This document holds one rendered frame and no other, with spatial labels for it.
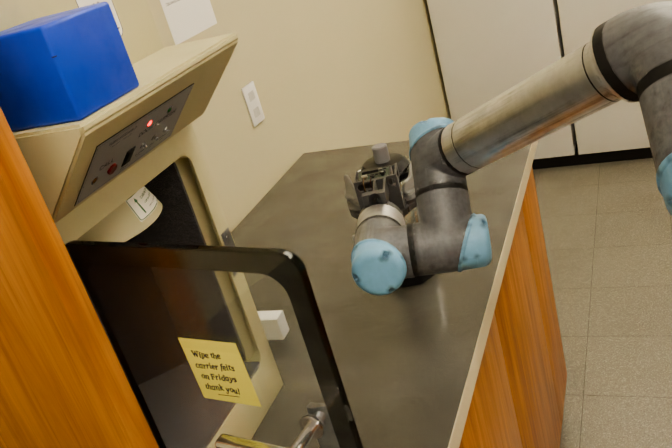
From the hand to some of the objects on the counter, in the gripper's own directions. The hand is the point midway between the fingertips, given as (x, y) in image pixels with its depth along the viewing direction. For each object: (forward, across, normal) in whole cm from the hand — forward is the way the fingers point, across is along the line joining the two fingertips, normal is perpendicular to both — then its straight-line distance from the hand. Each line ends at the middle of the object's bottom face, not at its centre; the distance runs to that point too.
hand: (386, 184), depth 130 cm
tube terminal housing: (-38, +37, +20) cm, 57 cm away
